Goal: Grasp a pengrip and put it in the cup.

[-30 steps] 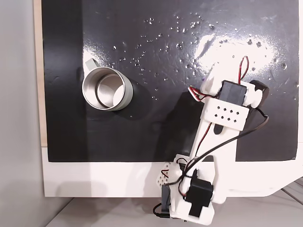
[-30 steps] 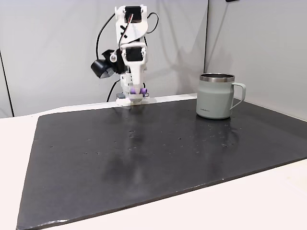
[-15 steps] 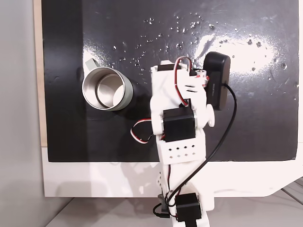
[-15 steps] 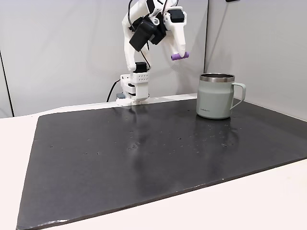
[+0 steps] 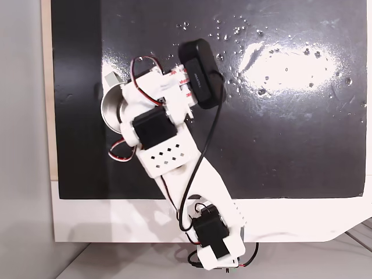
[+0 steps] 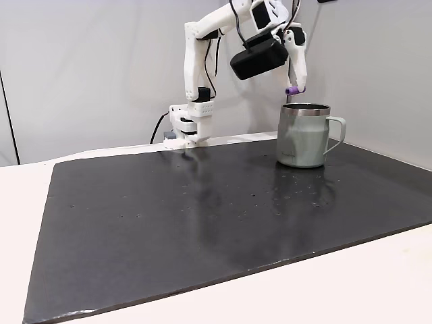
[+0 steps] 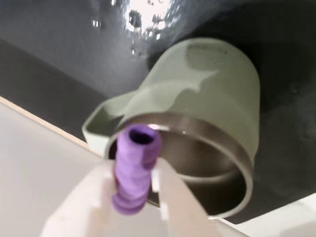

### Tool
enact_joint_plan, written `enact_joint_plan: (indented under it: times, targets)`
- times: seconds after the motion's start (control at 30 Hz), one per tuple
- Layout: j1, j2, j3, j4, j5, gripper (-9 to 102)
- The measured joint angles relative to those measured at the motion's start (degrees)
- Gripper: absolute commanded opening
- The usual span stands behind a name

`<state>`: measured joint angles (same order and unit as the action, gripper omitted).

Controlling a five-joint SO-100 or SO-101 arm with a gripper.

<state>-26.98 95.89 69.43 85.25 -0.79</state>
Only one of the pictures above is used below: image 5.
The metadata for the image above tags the shiny metal cup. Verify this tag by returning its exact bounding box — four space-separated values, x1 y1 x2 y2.
100 83 140 135

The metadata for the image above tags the small grey block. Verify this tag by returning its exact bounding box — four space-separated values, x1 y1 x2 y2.
103 71 123 88

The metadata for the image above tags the black glossy mat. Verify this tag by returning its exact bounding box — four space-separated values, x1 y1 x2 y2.
50 0 367 201

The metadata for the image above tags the white base board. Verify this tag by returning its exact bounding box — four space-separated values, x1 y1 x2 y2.
50 179 372 244

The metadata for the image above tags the red white servo cable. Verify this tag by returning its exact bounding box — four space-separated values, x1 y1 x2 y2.
130 56 167 106
108 138 138 163

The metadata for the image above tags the black oval camera box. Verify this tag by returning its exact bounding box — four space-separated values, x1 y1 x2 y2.
177 38 225 110

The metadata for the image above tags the black camera cable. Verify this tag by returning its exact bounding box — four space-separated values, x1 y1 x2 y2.
176 72 228 233

